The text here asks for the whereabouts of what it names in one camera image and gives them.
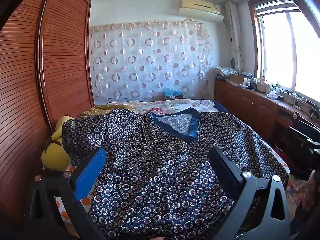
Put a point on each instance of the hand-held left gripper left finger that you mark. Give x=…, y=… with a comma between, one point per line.
x=90, y=175

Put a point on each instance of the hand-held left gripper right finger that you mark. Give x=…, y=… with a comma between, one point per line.
x=225, y=170

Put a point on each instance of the navy circle-patterned shirt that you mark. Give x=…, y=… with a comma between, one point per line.
x=155, y=155

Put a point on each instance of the yellow plush toy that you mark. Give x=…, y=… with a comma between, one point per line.
x=56, y=152

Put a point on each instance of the orange fruit print bedsheet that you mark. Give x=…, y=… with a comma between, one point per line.
x=60, y=205

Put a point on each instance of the navy blue bed cover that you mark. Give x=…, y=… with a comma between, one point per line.
x=222, y=106

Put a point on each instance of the brown folded blanket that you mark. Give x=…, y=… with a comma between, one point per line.
x=100, y=108

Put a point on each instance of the long wooden cabinet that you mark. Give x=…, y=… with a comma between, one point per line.
x=245, y=105

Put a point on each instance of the pale floral cloth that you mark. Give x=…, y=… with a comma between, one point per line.
x=296, y=187

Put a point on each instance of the black chair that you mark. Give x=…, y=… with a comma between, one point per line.
x=297, y=140

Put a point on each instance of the white tissue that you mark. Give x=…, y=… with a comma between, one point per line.
x=272, y=94

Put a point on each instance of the floral quilt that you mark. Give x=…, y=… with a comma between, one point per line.
x=160, y=108

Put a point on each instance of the cardboard box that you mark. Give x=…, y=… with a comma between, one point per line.
x=237, y=79

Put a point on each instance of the blue box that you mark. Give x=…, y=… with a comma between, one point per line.
x=171, y=93

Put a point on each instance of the pink bottle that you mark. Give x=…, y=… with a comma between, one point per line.
x=261, y=83

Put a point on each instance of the stack of folded cloths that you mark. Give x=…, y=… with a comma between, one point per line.
x=225, y=70

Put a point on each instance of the cluster of small household items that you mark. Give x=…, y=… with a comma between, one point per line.
x=295, y=97

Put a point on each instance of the wooden slatted wardrobe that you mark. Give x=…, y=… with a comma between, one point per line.
x=25, y=80

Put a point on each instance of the sheer circle-patterned curtain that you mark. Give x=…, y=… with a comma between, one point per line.
x=150, y=62

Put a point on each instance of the wooden framed window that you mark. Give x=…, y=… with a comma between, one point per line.
x=275, y=50

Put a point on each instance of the white gathered curtain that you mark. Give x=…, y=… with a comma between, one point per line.
x=233, y=30

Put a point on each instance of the beige air conditioner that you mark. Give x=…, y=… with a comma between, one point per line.
x=200, y=4

